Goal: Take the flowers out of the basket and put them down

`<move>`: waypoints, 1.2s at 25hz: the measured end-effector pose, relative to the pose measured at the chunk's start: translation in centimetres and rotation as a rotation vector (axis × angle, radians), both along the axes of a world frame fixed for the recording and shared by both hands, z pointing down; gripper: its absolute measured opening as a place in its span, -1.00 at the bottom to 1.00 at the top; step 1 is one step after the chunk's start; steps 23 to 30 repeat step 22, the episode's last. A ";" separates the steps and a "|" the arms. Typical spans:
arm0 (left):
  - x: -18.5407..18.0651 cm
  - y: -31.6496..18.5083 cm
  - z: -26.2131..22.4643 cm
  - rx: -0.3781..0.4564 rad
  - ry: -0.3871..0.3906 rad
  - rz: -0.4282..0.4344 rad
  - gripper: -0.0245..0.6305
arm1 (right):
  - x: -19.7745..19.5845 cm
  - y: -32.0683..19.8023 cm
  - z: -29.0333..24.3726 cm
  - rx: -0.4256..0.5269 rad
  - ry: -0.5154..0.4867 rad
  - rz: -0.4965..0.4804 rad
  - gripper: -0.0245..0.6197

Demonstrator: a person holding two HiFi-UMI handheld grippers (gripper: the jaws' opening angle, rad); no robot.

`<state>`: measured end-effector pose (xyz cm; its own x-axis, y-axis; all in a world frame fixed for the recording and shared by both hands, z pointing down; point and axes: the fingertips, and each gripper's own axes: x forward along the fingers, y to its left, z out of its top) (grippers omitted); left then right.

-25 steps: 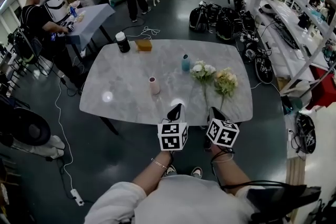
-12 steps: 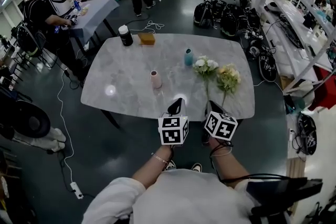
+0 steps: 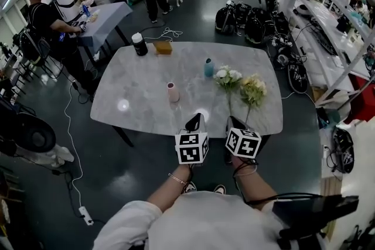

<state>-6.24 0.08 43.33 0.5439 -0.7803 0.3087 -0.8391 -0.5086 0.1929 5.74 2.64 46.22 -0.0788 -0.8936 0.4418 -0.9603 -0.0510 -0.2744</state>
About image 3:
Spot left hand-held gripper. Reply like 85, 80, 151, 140
174, 112, 210, 167

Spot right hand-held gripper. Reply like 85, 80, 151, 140
224, 116, 263, 165

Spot peach flowers bouquet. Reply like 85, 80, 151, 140
239, 73, 268, 124

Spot pink ceramic vase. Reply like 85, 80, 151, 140
166, 82, 180, 103

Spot white flowers bouquet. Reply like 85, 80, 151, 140
213, 65, 243, 117

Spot blue ribbed vase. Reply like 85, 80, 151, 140
203, 57, 215, 78

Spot person's right forearm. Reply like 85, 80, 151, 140
233, 156, 279, 210

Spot person's left forearm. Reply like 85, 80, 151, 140
146, 163, 196, 211

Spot white marble table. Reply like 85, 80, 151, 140
90, 41, 284, 137

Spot amber wooden box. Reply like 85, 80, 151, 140
152, 41, 173, 55

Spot black oval printed board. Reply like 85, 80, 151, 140
287, 60, 309, 94

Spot white black headset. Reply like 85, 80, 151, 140
275, 48, 292, 70

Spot black bottle with white lid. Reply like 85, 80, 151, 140
131, 33, 148, 57

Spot person's white top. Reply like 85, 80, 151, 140
92, 190, 291, 250

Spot black printed bag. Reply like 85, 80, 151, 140
332, 128, 356, 174

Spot wooden slat panel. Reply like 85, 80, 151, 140
321, 177, 343, 239

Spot black keyboard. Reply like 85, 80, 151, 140
307, 20, 339, 56

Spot white shelving rack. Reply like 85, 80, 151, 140
279, 0, 375, 106

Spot table with blue cloth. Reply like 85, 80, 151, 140
74, 1, 134, 65

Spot white power strip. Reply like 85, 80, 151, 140
78, 206, 95, 226

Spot black round floor fan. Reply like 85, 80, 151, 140
0, 112, 57, 156

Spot white black portable appliance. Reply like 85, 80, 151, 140
49, 0, 86, 23

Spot black green-trimmed backpack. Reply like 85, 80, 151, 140
19, 29, 50, 67

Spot black wrist cord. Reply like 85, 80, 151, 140
233, 157, 259, 178

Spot thin gold bracelet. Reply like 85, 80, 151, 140
168, 173, 188, 185

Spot white floor cable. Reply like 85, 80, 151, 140
280, 91, 317, 106

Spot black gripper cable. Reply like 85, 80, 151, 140
234, 175, 323, 206

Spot white looped cable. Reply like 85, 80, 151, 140
142, 26, 184, 42

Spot white power strip cable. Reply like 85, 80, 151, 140
63, 81, 86, 208

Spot black floor cable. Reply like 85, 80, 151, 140
51, 169, 106, 225

